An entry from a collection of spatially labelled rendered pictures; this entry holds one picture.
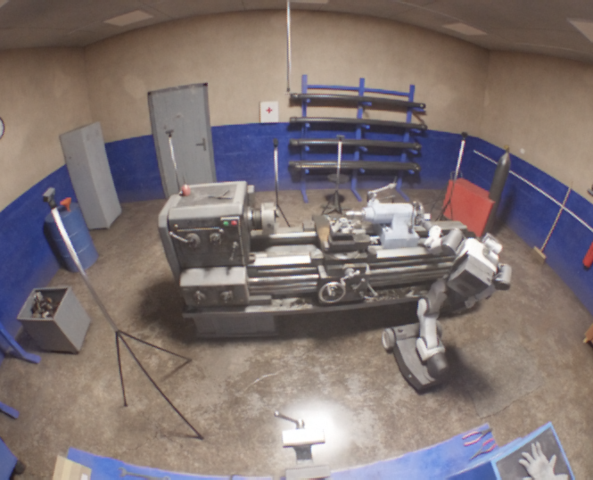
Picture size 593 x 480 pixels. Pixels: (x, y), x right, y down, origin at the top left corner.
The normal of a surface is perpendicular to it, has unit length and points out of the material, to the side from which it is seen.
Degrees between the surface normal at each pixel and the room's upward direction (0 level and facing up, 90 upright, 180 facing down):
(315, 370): 0
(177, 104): 90
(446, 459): 0
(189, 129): 90
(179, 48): 90
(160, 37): 90
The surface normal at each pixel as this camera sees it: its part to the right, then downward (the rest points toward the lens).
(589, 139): -1.00, 0.05
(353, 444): 0.00, -0.83
